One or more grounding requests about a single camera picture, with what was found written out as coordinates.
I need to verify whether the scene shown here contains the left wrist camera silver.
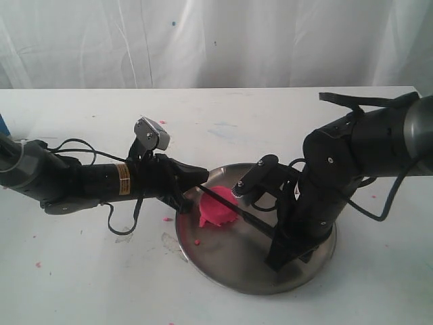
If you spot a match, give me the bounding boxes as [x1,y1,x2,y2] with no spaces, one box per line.
[134,116,170,151]

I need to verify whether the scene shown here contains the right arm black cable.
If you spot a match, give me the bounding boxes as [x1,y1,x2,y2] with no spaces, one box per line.
[319,91,420,223]

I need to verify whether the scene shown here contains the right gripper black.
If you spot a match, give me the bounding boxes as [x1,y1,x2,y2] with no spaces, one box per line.
[265,116,364,271]

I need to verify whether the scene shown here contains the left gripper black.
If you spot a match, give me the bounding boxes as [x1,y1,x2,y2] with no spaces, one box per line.
[127,154,209,214]

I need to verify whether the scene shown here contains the blue box at table edge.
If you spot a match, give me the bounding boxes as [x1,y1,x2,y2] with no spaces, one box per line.
[0,115,11,138]

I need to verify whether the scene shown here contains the white backdrop curtain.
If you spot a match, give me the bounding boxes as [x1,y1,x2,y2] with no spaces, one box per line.
[1,1,432,93]

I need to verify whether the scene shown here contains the left robot arm black grey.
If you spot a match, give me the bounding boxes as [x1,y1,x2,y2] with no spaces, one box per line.
[1,135,209,215]

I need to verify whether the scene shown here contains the right robot arm black grey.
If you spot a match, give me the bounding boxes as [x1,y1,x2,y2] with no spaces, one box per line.
[265,92,432,271]

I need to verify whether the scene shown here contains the clear tape piece by plate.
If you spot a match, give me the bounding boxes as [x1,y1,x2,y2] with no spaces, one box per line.
[161,232,189,263]

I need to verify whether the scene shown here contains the round stainless steel plate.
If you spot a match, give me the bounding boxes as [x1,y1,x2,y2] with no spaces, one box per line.
[175,163,337,295]

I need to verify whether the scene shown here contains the black knife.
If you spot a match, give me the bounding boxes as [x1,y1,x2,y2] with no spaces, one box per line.
[199,186,275,238]

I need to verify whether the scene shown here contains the pink play dough lump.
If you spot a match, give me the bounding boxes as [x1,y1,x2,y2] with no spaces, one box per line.
[199,186,238,228]

